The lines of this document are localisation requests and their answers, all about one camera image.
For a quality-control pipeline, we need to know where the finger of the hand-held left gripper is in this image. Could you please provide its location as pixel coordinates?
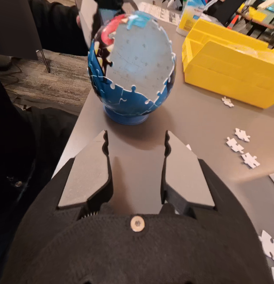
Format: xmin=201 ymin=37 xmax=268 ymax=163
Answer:
xmin=78 ymin=0 xmax=101 ymax=49

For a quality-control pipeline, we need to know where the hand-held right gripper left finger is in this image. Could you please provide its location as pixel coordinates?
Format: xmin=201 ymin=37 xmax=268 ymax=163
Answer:
xmin=57 ymin=130 xmax=114 ymax=214

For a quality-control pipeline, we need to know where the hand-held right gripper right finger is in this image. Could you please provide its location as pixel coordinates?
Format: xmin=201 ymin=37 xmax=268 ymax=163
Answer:
xmin=161 ymin=130 xmax=216 ymax=218

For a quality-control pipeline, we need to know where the blue monster puzzle ball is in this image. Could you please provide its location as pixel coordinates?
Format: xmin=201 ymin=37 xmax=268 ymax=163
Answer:
xmin=87 ymin=11 xmax=177 ymax=125

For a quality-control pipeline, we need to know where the person's left forearm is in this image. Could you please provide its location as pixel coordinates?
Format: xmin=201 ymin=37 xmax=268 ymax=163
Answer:
xmin=37 ymin=0 xmax=88 ymax=56

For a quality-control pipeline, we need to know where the white paper sheet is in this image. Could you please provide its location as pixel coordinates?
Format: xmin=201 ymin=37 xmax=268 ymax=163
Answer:
xmin=139 ymin=2 xmax=181 ymax=25

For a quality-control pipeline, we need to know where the black tripod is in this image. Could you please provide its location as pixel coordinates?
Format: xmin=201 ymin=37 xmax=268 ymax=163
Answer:
xmin=40 ymin=50 xmax=51 ymax=73

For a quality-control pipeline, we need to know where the person's black top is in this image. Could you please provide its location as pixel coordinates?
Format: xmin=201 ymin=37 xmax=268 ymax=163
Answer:
xmin=0 ymin=73 xmax=78 ymax=222

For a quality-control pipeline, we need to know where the disinfecting wipes canister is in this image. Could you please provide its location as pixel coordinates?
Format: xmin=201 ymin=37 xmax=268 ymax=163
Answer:
xmin=176 ymin=0 xmax=206 ymax=37

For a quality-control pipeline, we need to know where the yellow plastic bin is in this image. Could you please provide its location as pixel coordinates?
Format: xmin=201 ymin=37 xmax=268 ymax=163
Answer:
xmin=182 ymin=18 xmax=274 ymax=109

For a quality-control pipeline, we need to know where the orange traffic cone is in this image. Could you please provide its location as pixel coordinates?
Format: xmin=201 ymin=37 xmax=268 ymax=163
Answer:
xmin=227 ymin=14 xmax=239 ymax=29

